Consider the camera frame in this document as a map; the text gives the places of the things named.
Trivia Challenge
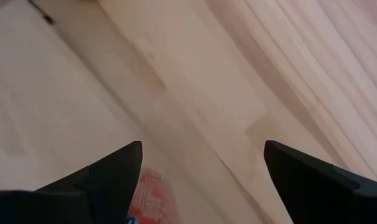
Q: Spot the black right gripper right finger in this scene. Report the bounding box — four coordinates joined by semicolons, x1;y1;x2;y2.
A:
264;139;377;224

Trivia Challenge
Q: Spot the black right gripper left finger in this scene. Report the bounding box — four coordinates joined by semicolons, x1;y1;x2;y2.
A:
0;140;143;224

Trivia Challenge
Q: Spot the red beverage can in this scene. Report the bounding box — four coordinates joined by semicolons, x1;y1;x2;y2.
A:
126;169;183;224

